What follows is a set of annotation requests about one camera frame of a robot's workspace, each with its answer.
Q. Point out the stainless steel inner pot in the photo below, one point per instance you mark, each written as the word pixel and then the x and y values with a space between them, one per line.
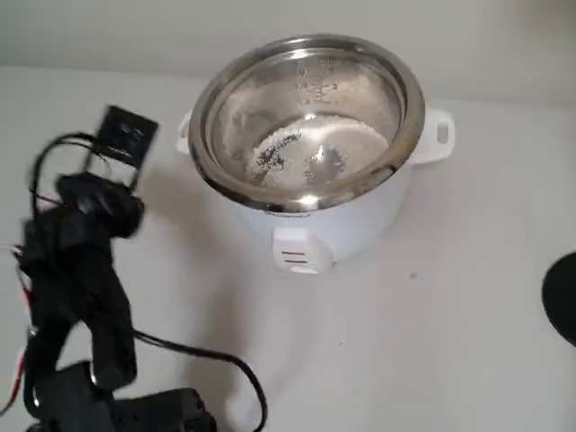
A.
pixel 360 90

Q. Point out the white rice cooker housing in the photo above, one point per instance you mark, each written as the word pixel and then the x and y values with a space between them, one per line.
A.
pixel 360 216

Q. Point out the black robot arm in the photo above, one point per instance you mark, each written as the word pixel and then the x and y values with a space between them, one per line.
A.
pixel 67 288

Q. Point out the black round object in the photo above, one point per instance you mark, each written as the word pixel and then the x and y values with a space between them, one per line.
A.
pixel 562 301

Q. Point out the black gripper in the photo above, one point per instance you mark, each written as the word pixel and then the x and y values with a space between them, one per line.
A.
pixel 103 199

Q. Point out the white uncooked rice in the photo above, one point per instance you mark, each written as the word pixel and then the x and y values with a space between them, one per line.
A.
pixel 351 135

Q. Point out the black wrist camera board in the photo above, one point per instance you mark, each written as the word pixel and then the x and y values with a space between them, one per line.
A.
pixel 126 135

